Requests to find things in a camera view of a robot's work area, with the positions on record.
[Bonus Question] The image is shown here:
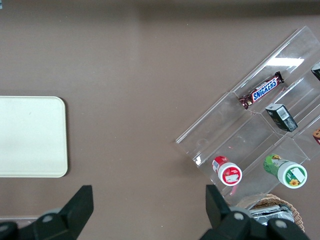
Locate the dark packaged item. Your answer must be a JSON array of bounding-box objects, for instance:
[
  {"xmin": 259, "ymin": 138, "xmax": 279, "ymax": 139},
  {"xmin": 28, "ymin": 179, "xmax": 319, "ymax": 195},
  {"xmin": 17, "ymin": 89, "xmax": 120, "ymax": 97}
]
[{"xmin": 310, "ymin": 62, "xmax": 320, "ymax": 82}]

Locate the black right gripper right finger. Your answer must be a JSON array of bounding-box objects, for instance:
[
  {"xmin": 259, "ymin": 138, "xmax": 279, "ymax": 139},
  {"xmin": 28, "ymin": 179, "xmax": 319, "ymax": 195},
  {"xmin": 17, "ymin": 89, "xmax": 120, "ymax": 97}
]
[{"xmin": 199, "ymin": 184, "xmax": 311, "ymax": 240}]

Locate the cream rectangular tray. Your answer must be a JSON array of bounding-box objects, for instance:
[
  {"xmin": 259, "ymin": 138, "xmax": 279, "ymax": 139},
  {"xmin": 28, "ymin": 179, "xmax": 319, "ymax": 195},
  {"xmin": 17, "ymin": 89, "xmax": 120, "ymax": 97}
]
[{"xmin": 0, "ymin": 96, "xmax": 69, "ymax": 178}]

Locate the small wicker basket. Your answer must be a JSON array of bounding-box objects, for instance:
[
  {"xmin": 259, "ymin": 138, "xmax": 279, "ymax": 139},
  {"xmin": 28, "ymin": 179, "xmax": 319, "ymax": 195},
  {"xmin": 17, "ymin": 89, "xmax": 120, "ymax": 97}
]
[{"xmin": 236, "ymin": 193, "xmax": 306, "ymax": 233}]

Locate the clear acrylic stepped display stand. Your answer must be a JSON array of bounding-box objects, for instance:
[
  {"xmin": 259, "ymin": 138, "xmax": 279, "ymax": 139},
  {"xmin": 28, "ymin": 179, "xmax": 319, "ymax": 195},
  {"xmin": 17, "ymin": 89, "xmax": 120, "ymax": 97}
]
[{"xmin": 174, "ymin": 25, "xmax": 320, "ymax": 211}]

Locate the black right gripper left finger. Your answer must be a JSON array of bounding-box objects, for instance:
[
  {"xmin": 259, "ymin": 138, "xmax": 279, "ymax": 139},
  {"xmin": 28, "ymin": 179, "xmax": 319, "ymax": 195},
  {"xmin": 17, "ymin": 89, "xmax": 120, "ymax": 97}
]
[{"xmin": 24, "ymin": 184, "xmax": 95, "ymax": 240}]

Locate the brown cookie box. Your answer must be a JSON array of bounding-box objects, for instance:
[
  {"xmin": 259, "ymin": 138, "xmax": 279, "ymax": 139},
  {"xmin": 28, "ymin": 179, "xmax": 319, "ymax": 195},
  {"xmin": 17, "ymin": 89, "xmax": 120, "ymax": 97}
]
[{"xmin": 311, "ymin": 127, "xmax": 320, "ymax": 147}]

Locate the silver foil pack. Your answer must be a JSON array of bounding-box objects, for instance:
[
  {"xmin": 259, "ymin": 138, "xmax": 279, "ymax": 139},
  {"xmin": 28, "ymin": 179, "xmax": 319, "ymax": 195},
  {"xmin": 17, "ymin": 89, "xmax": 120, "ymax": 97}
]
[{"xmin": 248, "ymin": 203, "xmax": 293, "ymax": 223}]

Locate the red bottle with white lid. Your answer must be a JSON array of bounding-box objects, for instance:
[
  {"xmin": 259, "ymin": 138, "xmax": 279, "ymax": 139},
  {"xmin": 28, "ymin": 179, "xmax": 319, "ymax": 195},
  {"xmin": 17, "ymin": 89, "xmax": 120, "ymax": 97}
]
[{"xmin": 211, "ymin": 155, "xmax": 243, "ymax": 186}]

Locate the Snickers chocolate bar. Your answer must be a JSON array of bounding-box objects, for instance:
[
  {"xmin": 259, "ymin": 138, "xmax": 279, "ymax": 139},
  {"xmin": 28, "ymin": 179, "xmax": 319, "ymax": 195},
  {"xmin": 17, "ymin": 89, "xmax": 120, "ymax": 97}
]
[{"xmin": 238, "ymin": 71, "xmax": 286, "ymax": 110}]

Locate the green bottle with white lid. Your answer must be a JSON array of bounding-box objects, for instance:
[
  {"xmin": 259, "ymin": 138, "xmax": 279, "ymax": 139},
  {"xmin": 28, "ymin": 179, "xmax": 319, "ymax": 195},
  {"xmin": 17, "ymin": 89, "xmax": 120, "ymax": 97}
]
[{"xmin": 262, "ymin": 154, "xmax": 308, "ymax": 188}]

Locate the small black carton box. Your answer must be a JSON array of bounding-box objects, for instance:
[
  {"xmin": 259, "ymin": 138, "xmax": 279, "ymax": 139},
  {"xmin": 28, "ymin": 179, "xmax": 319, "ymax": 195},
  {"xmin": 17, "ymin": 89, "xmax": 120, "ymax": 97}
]
[{"xmin": 264, "ymin": 103, "xmax": 299, "ymax": 133}]

